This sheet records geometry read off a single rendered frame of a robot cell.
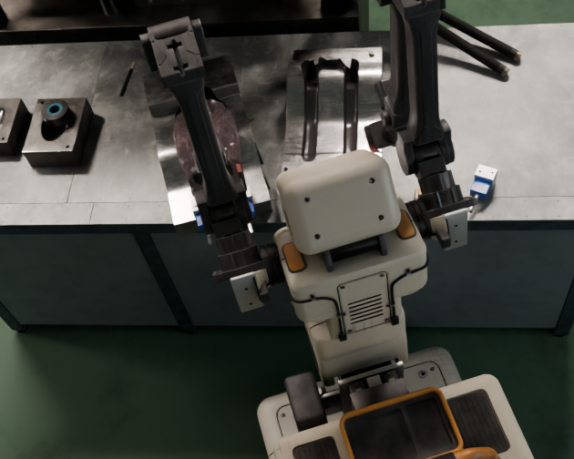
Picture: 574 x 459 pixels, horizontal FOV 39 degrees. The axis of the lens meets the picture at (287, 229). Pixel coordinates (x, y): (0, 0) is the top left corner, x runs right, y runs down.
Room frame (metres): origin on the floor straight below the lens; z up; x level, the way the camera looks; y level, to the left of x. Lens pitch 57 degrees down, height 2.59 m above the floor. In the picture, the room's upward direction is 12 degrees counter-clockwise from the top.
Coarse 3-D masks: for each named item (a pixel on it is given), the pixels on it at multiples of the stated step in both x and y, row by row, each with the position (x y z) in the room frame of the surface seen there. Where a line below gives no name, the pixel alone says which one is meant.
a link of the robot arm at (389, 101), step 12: (384, 0) 1.12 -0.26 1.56; (396, 12) 1.11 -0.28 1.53; (396, 24) 1.12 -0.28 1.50; (396, 36) 1.12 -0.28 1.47; (396, 48) 1.12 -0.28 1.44; (396, 60) 1.12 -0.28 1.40; (396, 72) 1.12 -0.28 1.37; (396, 84) 1.12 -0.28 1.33; (396, 96) 1.12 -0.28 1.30; (408, 96) 1.11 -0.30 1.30; (384, 108) 1.16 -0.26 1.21; (396, 108) 1.11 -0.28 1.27; (408, 108) 1.11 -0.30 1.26; (396, 120) 1.11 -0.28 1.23
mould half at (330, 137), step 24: (336, 48) 1.73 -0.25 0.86; (360, 48) 1.71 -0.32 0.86; (288, 72) 1.60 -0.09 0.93; (336, 72) 1.57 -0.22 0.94; (360, 72) 1.55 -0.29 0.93; (288, 96) 1.54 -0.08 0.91; (336, 96) 1.50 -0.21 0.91; (360, 96) 1.48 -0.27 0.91; (288, 120) 1.47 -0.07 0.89; (336, 120) 1.44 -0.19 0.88; (360, 120) 1.42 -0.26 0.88; (288, 144) 1.39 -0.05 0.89; (336, 144) 1.36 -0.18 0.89; (360, 144) 1.34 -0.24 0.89; (288, 168) 1.31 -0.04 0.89
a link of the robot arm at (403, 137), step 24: (408, 0) 1.06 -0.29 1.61; (432, 0) 1.05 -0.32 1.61; (408, 24) 1.04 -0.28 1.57; (432, 24) 1.04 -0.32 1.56; (408, 48) 1.06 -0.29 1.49; (432, 48) 1.03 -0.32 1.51; (408, 72) 1.06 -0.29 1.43; (432, 72) 1.02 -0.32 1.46; (432, 96) 1.01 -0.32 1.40; (408, 120) 1.04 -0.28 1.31; (432, 120) 1.00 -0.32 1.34; (408, 144) 1.00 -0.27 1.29; (408, 168) 0.97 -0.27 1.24
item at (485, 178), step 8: (480, 168) 1.21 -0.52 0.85; (488, 168) 1.20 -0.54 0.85; (480, 176) 1.18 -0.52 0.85; (488, 176) 1.18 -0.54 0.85; (496, 176) 1.18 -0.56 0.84; (472, 184) 1.17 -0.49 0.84; (480, 184) 1.17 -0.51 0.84; (488, 184) 1.16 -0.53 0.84; (472, 192) 1.15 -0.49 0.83; (480, 192) 1.14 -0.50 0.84; (472, 208) 1.11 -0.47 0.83
